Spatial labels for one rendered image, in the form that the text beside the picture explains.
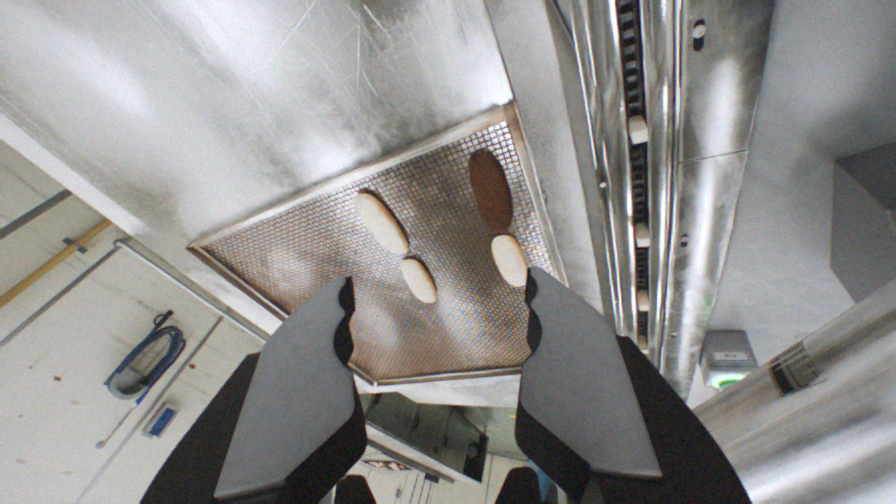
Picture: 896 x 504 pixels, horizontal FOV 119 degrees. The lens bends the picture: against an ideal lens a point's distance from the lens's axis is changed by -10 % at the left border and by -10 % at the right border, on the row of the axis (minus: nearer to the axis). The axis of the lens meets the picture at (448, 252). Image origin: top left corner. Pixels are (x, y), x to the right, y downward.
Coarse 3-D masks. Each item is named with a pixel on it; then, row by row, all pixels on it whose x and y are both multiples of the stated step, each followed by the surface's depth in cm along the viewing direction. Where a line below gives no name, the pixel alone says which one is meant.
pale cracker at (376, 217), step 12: (360, 204) 34; (372, 204) 34; (360, 216) 35; (372, 216) 35; (384, 216) 35; (372, 228) 36; (384, 228) 36; (396, 228) 36; (384, 240) 38; (396, 240) 37; (396, 252) 39
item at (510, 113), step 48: (432, 144) 29; (480, 144) 29; (528, 144) 28; (336, 192) 35; (384, 192) 34; (528, 192) 32; (288, 240) 41; (480, 240) 37; (528, 240) 37; (240, 288) 49; (384, 336) 57; (432, 336) 55; (480, 336) 54; (384, 384) 72
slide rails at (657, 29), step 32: (608, 0) 22; (640, 0) 21; (672, 0) 21; (608, 32) 23; (672, 32) 22; (608, 64) 25; (672, 64) 23; (608, 96) 27; (672, 96) 25; (608, 128) 29; (608, 160) 31
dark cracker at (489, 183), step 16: (480, 160) 29; (496, 160) 29; (480, 176) 30; (496, 176) 30; (480, 192) 31; (496, 192) 31; (480, 208) 33; (496, 208) 32; (512, 208) 33; (496, 224) 34
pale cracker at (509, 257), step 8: (496, 240) 36; (504, 240) 36; (512, 240) 36; (496, 248) 37; (504, 248) 37; (512, 248) 36; (520, 248) 37; (496, 256) 38; (504, 256) 37; (512, 256) 37; (520, 256) 37; (504, 264) 38; (512, 264) 38; (520, 264) 38; (504, 272) 40; (512, 272) 39; (520, 272) 39; (512, 280) 41; (520, 280) 40
